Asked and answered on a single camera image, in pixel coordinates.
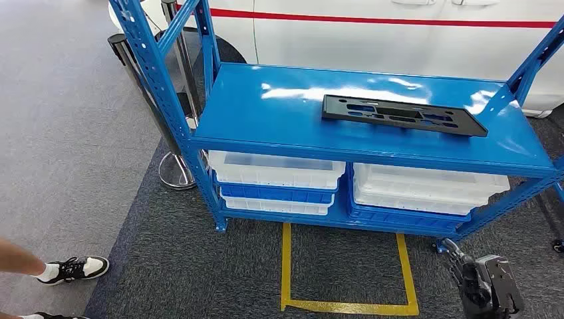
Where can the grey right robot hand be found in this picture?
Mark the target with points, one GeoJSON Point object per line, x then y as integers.
{"type": "Point", "coordinates": [493, 286]}

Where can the black plastic panel part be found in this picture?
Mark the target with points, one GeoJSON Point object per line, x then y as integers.
{"type": "Point", "coordinates": [339, 110]}

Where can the blue metal shelf rack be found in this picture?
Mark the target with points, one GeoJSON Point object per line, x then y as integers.
{"type": "Point", "coordinates": [273, 110]}

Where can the yellow floor tape square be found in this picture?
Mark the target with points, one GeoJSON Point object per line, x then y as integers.
{"type": "Point", "coordinates": [285, 264]}

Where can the white car with red stripe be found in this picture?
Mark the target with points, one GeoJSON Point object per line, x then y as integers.
{"type": "Point", "coordinates": [396, 44]}

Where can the chrome stanchion with black top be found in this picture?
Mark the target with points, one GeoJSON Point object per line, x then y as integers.
{"type": "Point", "coordinates": [176, 171]}

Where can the chrome stanchion pole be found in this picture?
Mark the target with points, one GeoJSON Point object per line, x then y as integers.
{"type": "Point", "coordinates": [183, 70]}

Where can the person's left foot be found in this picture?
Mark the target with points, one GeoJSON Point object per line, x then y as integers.
{"type": "Point", "coordinates": [75, 269]}

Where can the person's foot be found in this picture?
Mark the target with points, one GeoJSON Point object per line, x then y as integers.
{"type": "Point", "coordinates": [53, 316]}
{"type": "Point", "coordinates": [75, 269]}

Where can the person's right foot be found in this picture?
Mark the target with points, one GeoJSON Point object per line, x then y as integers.
{"type": "Point", "coordinates": [53, 316]}

